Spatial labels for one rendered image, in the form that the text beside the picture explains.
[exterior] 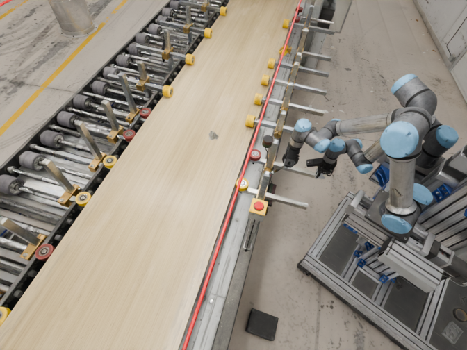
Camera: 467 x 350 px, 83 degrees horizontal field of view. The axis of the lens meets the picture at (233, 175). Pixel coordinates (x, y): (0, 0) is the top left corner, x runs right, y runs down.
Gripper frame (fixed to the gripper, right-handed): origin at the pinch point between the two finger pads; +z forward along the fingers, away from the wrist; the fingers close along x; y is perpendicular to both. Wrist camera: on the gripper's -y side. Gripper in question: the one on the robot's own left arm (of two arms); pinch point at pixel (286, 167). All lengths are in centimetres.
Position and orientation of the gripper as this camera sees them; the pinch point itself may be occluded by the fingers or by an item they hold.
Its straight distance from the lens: 159.5
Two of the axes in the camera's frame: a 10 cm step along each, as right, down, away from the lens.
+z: -0.6, 5.5, 8.3
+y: 2.9, -7.9, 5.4
